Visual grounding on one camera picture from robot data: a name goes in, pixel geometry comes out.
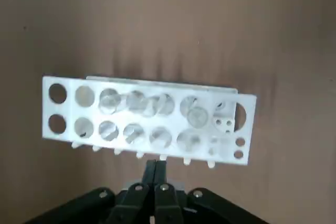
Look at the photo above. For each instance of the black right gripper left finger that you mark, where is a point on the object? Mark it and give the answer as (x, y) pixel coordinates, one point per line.
(131, 203)

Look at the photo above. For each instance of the white test tube rack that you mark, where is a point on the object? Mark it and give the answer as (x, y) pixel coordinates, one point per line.
(70, 113)

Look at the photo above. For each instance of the clear glass test tube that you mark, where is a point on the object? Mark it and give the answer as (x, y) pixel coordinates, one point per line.
(197, 117)

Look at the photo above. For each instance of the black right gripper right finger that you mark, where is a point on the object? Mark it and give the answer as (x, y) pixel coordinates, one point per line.
(168, 203)

